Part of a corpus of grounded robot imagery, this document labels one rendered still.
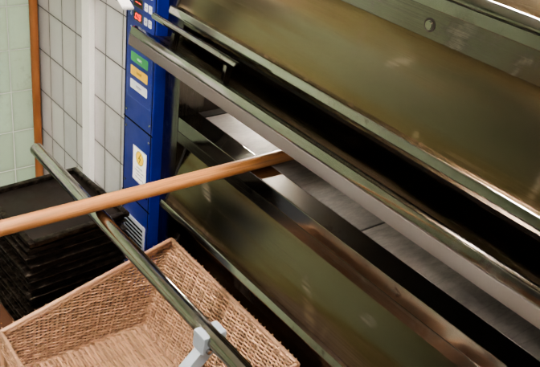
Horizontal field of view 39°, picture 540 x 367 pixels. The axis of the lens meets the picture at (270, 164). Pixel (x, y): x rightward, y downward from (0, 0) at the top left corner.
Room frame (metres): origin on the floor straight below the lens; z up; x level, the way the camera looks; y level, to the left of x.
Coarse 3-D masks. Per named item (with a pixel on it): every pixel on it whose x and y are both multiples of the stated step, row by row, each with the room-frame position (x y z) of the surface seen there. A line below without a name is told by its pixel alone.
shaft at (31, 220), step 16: (240, 160) 1.48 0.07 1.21; (256, 160) 1.49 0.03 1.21; (272, 160) 1.51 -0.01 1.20; (288, 160) 1.55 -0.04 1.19; (176, 176) 1.37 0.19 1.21; (192, 176) 1.39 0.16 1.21; (208, 176) 1.41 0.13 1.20; (224, 176) 1.43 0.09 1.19; (112, 192) 1.28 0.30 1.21; (128, 192) 1.29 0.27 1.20; (144, 192) 1.31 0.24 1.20; (160, 192) 1.33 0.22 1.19; (48, 208) 1.20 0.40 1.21; (64, 208) 1.21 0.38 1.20; (80, 208) 1.22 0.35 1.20; (96, 208) 1.24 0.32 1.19; (0, 224) 1.13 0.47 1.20; (16, 224) 1.14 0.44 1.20; (32, 224) 1.16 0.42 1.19
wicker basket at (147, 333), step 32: (160, 256) 1.64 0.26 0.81; (96, 288) 1.53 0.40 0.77; (128, 288) 1.58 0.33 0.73; (224, 288) 1.48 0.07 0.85; (32, 320) 1.41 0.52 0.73; (64, 320) 1.47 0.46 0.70; (96, 320) 1.52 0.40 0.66; (128, 320) 1.58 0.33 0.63; (160, 320) 1.58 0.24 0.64; (256, 320) 1.38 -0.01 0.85; (0, 352) 1.36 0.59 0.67; (32, 352) 1.41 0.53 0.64; (64, 352) 1.47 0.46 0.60; (96, 352) 1.49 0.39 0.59; (128, 352) 1.50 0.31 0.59; (256, 352) 1.33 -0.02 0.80; (288, 352) 1.28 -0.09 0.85
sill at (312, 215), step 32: (192, 128) 1.67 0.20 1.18; (224, 160) 1.56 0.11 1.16; (256, 192) 1.46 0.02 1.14; (288, 192) 1.41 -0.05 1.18; (320, 224) 1.30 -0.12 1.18; (352, 256) 1.23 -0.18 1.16; (384, 256) 1.22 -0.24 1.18; (384, 288) 1.15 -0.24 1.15; (416, 288) 1.12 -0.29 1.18; (448, 320) 1.04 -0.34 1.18; (480, 320) 1.05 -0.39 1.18; (480, 352) 0.99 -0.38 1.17; (512, 352) 0.98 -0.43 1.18
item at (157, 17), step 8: (152, 16) 1.64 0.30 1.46; (160, 16) 1.62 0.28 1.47; (168, 24) 1.59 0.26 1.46; (176, 32) 1.56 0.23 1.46; (184, 32) 1.54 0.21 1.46; (176, 40) 1.56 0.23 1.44; (192, 40) 1.51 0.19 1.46; (200, 40) 1.50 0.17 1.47; (176, 48) 1.56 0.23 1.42; (208, 48) 1.46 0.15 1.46; (216, 56) 1.44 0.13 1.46; (224, 56) 1.42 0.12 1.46; (224, 64) 1.42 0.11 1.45; (232, 64) 1.40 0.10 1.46; (224, 72) 1.41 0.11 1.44; (224, 80) 1.41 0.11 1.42
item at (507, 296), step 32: (160, 64) 1.51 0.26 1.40; (224, 96) 1.34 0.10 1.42; (256, 96) 1.39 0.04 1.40; (288, 96) 1.44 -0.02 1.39; (256, 128) 1.25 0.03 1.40; (320, 128) 1.29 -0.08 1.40; (352, 128) 1.34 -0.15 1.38; (352, 160) 1.16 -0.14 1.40; (384, 160) 1.20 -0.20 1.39; (352, 192) 1.05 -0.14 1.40; (416, 192) 1.09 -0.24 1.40; (448, 192) 1.12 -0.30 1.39; (448, 224) 0.99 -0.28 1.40; (480, 224) 1.02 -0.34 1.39; (448, 256) 0.90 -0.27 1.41; (512, 256) 0.93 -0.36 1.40
